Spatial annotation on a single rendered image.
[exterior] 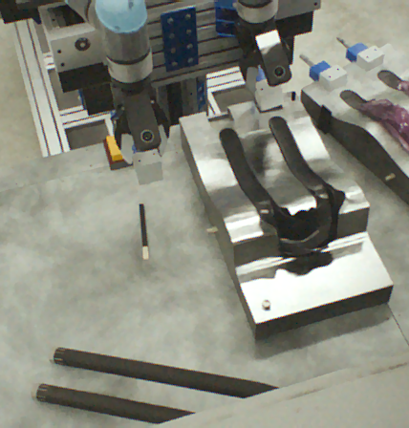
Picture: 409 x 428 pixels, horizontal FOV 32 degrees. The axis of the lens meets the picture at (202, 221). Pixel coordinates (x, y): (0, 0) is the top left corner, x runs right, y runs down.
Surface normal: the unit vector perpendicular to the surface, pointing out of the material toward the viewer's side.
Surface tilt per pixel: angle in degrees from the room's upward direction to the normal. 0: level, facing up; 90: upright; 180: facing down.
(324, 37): 0
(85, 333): 0
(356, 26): 0
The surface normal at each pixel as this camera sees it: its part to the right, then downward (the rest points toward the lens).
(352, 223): 0.28, 0.69
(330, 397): -0.04, -0.60
